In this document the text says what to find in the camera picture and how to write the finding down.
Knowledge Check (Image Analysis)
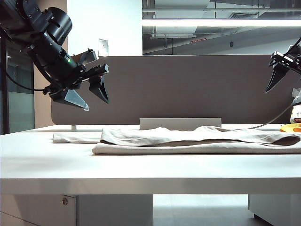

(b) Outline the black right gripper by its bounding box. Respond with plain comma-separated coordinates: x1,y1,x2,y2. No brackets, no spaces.
265,44,301,93

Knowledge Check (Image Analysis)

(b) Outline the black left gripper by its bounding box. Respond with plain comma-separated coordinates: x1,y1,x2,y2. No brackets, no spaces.
43,63,110,112

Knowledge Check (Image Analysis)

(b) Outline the beige T-shirt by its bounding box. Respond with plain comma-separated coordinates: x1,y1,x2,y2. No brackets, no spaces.
53,126,301,155

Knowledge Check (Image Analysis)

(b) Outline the white printed snack bag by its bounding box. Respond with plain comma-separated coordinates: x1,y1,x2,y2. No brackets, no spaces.
290,87,301,124

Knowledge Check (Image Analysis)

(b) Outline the yellow cloth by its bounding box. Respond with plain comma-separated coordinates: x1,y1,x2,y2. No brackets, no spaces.
279,122,301,134

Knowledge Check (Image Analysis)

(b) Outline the ceiling air vent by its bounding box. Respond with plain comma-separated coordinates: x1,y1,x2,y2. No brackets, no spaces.
229,12,257,19

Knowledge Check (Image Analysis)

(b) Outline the dark framed glass door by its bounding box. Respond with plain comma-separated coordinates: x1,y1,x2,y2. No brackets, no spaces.
0,35,35,135

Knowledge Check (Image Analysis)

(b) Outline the long ceiling light strip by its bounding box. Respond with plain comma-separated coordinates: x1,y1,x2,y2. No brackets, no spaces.
142,18,301,27

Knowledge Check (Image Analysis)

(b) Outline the grey desk partition panel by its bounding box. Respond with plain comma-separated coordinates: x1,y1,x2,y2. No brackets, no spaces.
51,55,301,125

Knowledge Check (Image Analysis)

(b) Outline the white drawer cabinet with lock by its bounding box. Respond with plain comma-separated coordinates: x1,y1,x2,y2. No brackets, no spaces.
0,194,154,226

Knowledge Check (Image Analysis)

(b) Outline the grey cable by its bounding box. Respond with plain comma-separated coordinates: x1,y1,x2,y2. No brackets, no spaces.
246,105,293,129

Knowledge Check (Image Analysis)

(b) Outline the white wall switch plate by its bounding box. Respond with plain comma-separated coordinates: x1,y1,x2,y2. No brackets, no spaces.
98,38,109,57

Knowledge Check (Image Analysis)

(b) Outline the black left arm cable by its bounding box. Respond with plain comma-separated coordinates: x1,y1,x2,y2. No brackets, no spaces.
0,30,48,92

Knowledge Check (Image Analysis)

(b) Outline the grey cable box flap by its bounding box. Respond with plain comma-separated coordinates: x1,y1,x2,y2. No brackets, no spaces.
139,118,222,130

